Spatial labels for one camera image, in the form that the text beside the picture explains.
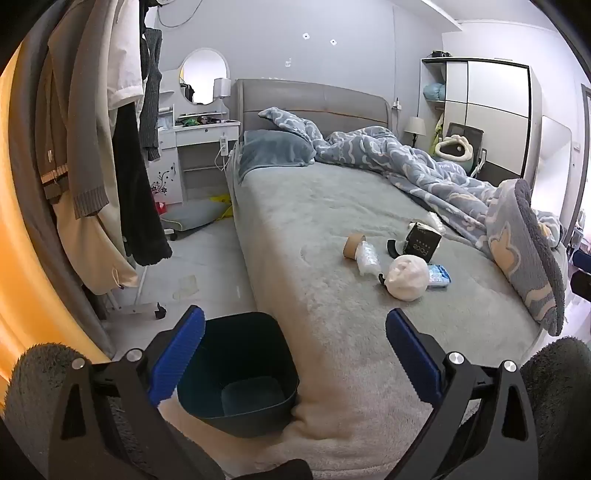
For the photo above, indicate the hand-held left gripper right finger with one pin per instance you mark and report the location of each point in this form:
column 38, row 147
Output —
column 411, row 355

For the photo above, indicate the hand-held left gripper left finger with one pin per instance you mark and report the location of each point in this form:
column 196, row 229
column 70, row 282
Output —
column 178, row 355

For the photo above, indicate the dark blue plastic bin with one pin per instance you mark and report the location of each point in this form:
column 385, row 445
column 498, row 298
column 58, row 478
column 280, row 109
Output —
column 244, row 350

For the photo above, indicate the white plastic bag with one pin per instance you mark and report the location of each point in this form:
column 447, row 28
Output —
column 406, row 277

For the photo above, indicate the blue wet wipes packet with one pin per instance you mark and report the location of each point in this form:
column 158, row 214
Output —
column 438, row 276

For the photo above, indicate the black cardboard box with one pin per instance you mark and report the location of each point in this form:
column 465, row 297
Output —
column 422, row 247

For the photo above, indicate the white clothes rack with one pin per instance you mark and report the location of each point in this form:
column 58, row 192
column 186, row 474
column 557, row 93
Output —
column 136, row 310

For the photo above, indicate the large black curved plastic piece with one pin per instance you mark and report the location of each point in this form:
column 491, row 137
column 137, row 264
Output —
column 392, row 251

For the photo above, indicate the crumpled clear plastic bottle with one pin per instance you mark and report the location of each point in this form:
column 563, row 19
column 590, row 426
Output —
column 367, row 258

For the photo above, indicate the cardboard tape roll core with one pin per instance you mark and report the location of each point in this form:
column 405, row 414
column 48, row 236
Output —
column 347, row 249

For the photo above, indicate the cream garment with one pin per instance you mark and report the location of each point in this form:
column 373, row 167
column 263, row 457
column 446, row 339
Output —
column 97, row 249

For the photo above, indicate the grey cushioned stool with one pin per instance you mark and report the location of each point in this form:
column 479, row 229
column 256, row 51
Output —
column 194, row 214

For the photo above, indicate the red bag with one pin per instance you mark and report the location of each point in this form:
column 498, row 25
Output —
column 160, row 206

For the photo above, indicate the person's left leg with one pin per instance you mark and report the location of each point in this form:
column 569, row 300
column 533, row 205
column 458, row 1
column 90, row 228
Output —
column 32, row 392

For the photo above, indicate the person's leg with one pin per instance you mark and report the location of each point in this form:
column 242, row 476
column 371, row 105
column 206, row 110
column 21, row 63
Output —
column 558, row 392
column 32, row 392

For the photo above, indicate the person's right leg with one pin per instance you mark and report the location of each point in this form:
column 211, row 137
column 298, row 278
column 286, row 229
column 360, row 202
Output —
column 558, row 392

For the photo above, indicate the black pants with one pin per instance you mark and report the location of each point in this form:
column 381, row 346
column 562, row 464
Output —
column 138, row 207

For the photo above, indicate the yellow bag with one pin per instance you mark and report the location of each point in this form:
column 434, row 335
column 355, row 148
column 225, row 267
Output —
column 221, row 201

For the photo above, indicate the bed with grey fleece sheet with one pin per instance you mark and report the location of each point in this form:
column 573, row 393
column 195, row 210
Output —
column 300, row 230

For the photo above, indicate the blue patterned fleece blanket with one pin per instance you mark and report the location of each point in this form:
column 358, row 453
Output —
column 415, row 161

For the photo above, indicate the hanging clothes on rack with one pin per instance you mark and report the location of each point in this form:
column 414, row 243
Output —
column 34, row 221

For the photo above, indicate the white plush pet bed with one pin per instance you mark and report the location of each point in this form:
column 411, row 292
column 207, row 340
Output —
column 455, row 150

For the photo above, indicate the white power strip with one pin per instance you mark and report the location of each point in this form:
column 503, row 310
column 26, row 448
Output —
column 224, row 145

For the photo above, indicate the yellow-green cloth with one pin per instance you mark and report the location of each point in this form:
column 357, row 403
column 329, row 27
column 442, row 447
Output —
column 437, row 136

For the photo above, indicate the white dressing table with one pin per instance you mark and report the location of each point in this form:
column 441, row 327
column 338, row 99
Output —
column 198, row 134

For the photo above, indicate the grey-brown knit sweater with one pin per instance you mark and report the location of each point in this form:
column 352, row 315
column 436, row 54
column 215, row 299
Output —
column 78, row 152

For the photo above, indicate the blue-grey pillow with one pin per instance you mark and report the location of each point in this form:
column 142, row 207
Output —
column 272, row 150

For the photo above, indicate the black chair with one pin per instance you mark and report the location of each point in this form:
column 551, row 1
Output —
column 475, row 138

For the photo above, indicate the bedside lamp with white shade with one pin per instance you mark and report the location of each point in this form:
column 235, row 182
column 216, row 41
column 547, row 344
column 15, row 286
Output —
column 415, row 125

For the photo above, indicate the green item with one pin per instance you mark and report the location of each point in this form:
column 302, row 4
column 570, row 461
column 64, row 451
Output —
column 190, row 122

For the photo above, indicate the white panel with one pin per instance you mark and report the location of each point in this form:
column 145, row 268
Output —
column 554, row 161

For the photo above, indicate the grey knit scarf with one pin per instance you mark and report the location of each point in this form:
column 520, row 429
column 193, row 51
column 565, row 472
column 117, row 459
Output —
column 150, row 92

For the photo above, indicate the folded light blue blanket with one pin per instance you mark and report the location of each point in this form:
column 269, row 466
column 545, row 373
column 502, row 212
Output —
column 435, row 91

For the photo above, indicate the white wardrobe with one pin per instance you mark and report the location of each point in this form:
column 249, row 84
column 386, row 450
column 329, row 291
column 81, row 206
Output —
column 498, row 92

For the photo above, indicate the oval mirror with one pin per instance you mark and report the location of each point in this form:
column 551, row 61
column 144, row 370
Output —
column 203, row 74

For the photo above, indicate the white shirt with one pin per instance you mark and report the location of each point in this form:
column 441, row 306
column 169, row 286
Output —
column 115, row 46

